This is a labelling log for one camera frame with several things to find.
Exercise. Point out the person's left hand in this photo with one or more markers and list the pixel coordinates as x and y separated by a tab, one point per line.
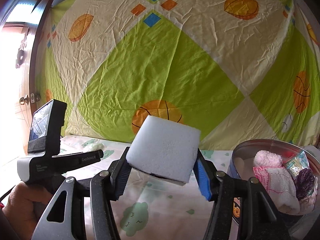
19	210

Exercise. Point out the cotton swab plastic pack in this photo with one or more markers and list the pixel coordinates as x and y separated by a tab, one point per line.
297	163

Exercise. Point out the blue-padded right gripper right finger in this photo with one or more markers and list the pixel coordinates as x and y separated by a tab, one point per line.
259	217

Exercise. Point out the basketball-print hanging bedsheet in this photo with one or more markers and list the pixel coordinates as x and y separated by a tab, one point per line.
234	69

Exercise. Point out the pink fluffy sock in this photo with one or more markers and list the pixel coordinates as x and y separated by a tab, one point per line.
265	158

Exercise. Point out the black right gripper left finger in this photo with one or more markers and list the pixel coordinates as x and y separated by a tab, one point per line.
64	216

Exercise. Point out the purple knitted scrunchie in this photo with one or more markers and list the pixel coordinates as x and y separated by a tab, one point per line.
304	183

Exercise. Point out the brown wooden door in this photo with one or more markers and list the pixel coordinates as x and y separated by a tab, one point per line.
19	17

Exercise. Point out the white foam sponge block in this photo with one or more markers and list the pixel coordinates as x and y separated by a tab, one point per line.
164	149

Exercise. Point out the light pink cloth garment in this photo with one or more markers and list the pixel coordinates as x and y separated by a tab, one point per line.
307	204

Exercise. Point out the blue round metal tin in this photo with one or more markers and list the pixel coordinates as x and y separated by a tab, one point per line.
241	165

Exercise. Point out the door hanging ornament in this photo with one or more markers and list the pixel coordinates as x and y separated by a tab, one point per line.
21	53

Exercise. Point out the pink-edged white washcloth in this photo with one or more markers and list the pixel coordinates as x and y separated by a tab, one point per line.
279	184

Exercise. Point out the brass door knob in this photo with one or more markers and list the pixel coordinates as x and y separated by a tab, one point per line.
32	98

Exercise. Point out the red embroidered satin pouch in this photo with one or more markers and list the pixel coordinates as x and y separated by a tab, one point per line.
288	155

